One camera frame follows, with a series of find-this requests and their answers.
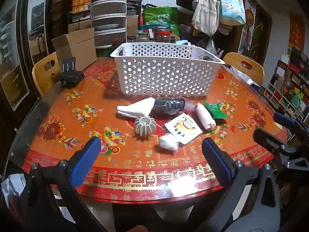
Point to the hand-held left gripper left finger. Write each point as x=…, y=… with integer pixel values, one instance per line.
x=85, y=160

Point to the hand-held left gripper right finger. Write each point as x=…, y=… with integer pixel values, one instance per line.
x=216, y=160

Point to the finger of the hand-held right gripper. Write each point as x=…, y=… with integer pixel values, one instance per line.
x=269, y=139
x=284, y=120

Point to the white cloth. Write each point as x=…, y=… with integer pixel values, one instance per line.
x=205, y=116

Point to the white cartoon print packet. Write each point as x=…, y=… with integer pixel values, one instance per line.
x=182, y=128

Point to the green packet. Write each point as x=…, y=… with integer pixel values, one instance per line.
x=217, y=110

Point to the white plastic wad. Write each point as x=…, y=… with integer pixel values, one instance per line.
x=167, y=143

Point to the pink item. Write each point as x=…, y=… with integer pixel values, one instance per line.
x=190, y=105

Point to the grey ribbed ball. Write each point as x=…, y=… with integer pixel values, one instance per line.
x=145, y=125

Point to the dark socks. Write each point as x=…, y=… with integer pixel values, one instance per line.
x=169, y=105

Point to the white towel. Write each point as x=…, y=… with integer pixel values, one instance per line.
x=137, y=107

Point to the white perforated plastic basket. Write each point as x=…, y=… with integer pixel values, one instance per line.
x=166, y=77

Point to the shelf of boxes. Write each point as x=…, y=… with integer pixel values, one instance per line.
x=289, y=84

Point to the wooden chair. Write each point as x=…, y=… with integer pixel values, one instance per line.
x=44, y=77
x=251, y=69

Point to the black phone holder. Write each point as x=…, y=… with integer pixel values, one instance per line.
x=70, y=73

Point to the hanging clear plastic bag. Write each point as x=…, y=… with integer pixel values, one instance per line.
x=211, y=47

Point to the open cardboard box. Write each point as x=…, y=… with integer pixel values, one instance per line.
x=77, y=47

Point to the blue print tote bag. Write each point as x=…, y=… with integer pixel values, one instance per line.
x=231, y=7

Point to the white tote bag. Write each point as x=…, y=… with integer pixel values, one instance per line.
x=206, y=14

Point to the red lid jar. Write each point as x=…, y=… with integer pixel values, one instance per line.
x=164, y=36

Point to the glass jar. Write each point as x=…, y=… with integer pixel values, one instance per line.
x=142, y=36

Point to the small cardboard box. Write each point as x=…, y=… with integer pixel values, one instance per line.
x=132, y=25

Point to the grey stacked drawer unit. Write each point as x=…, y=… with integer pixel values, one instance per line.
x=108, y=12

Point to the green shopping bag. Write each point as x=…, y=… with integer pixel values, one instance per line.
x=161, y=17

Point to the yellow box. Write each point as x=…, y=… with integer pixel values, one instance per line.
x=80, y=3

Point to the red wall hanging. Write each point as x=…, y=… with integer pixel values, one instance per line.
x=297, y=32

